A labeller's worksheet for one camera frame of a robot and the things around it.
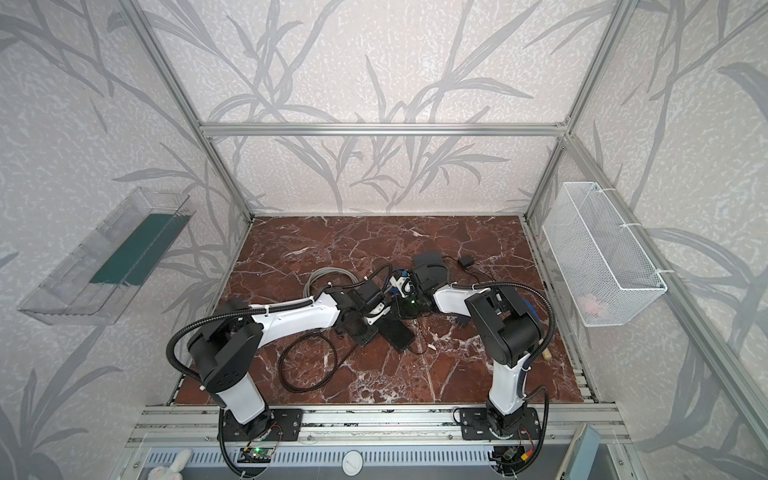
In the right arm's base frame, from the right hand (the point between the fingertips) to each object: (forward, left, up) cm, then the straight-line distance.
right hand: (387, 306), depth 93 cm
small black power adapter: (+18, -27, -2) cm, 33 cm away
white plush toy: (-41, +46, +2) cm, 62 cm away
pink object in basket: (-9, -51, +19) cm, 55 cm away
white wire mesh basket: (-10, -48, +33) cm, 59 cm away
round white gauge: (-39, +7, -1) cm, 40 cm away
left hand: (-7, +4, +1) cm, 8 cm away
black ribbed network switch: (-8, -2, -1) cm, 8 cm away
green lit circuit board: (-38, +31, -3) cm, 49 cm away
